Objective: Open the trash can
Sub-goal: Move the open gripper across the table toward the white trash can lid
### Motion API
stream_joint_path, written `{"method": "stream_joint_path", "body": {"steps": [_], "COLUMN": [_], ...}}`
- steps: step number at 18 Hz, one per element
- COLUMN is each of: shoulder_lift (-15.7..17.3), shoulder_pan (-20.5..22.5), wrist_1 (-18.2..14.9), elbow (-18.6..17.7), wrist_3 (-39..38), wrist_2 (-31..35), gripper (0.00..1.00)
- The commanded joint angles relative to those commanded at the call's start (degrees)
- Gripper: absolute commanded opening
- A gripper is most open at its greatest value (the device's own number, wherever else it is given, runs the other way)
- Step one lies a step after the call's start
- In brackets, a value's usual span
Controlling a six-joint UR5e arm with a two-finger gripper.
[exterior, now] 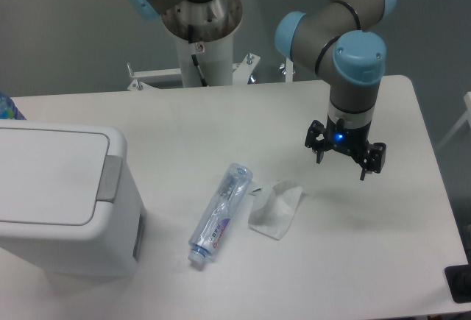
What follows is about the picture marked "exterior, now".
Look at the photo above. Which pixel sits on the crumpled white paper wrapper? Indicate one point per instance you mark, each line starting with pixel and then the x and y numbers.
pixel 274 207

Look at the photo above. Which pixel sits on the white push-lid trash can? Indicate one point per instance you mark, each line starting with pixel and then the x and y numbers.
pixel 69 203

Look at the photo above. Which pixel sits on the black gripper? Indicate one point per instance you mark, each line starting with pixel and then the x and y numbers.
pixel 350 141

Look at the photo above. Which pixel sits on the white frame at right edge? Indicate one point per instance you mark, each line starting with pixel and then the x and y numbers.
pixel 462 120

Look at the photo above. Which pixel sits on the empty clear plastic bottle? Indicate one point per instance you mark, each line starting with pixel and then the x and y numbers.
pixel 208 236

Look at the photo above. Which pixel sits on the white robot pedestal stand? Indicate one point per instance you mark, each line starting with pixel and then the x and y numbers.
pixel 203 35

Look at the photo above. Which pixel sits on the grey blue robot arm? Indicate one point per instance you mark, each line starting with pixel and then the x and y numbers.
pixel 338 46

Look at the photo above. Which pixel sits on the blue patterned object at edge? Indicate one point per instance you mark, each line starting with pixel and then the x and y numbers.
pixel 8 110

